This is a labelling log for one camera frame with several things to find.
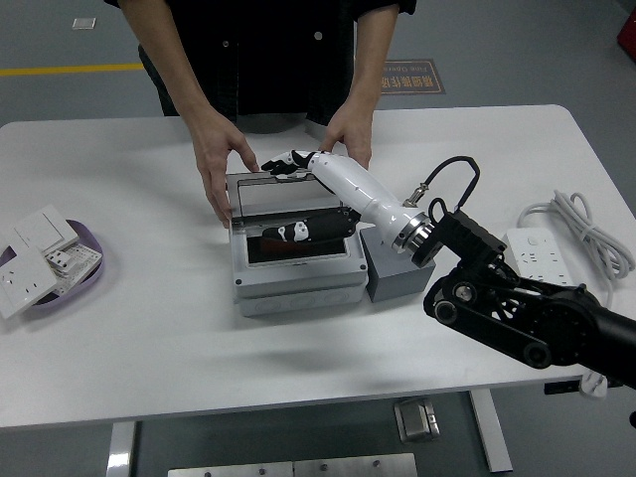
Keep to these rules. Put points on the person's left hand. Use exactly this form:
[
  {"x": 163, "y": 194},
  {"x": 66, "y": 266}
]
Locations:
[{"x": 350, "y": 131}]

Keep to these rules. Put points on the white and black robot right hand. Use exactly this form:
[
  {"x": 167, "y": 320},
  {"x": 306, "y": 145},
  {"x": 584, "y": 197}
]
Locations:
[{"x": 358, "y": 189}]

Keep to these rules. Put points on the person's right hand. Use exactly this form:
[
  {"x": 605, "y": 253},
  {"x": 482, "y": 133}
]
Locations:
[{"x": 216, "y": 149}]

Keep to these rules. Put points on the grey junction box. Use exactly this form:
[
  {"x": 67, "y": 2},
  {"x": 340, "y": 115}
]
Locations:
[{"x": 298, "y": 285}]

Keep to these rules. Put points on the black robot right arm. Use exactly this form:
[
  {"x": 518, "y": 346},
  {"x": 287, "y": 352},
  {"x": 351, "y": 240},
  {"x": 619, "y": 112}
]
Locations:
[{"x": 571, "y": 318}]

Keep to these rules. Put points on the person's left forearm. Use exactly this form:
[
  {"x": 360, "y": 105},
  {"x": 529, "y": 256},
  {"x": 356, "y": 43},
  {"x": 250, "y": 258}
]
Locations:
[{"x": 372, "y": 54}]

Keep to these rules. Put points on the person's right forearm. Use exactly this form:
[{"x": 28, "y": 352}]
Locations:
[{"x": 169, "y": 59}]

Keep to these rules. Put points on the grey cube with round hole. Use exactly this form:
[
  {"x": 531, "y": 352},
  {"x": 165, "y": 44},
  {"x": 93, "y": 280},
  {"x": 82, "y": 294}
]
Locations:
[{"x": 397, "y": 284}]

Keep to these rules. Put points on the grey metal box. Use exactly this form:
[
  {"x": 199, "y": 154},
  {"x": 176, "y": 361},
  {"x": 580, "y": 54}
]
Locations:
[{"x": 415, "y": 420}]

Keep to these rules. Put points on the brown floor sign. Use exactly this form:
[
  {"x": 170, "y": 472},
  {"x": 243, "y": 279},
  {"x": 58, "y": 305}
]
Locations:
[{"x": 417, "y": 77}]

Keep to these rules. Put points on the person's torso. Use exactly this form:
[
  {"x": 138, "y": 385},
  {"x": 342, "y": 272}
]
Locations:
[{"x": 273, "y": 59}]

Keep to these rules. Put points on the purple tray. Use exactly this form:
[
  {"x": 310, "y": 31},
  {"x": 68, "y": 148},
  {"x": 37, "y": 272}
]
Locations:
[{"x": 79, "y": 229}]

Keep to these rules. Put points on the yellow floor tape line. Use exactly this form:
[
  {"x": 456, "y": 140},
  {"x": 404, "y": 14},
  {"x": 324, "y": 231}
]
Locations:
[{"x": 69, "y": 69}]

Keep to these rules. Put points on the small metal floor plate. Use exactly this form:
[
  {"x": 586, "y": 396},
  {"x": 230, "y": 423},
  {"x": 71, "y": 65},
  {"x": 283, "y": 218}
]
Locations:
[{"x": 84, "y": 23}]

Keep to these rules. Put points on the white power strip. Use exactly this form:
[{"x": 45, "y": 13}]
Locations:
[{"x": 536, "y": 248}]

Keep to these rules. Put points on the small white socket module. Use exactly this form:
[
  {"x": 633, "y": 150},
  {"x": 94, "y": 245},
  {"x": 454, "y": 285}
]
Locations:
[{"x": 59, "y": 259}]

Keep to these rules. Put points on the white table leg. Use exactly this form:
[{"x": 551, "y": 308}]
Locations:
[
  {"x": 492, "y": 432},
  {"x": 120, "y": 449}
]

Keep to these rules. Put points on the black table control panel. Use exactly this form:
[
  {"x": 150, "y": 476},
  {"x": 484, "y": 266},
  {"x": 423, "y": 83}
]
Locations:
[{"x": 561, "y": 387}]

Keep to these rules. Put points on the red object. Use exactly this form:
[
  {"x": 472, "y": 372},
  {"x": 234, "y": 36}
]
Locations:
[{"x": 628, "y": 32}]

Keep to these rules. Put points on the white light switch plate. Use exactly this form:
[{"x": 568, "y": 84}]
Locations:
[{"x": 40, "y": 231}]

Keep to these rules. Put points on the white wall socket plate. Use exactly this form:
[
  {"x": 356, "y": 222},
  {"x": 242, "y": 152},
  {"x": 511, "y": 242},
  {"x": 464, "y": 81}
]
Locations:
[{"x": 25, "y": 288}]

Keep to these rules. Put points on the grey metal base plate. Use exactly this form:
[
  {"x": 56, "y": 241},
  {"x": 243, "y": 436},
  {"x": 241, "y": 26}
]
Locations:
[
  {"x": 231, "y": 470},
  {"x": 355, "y": 467}
]

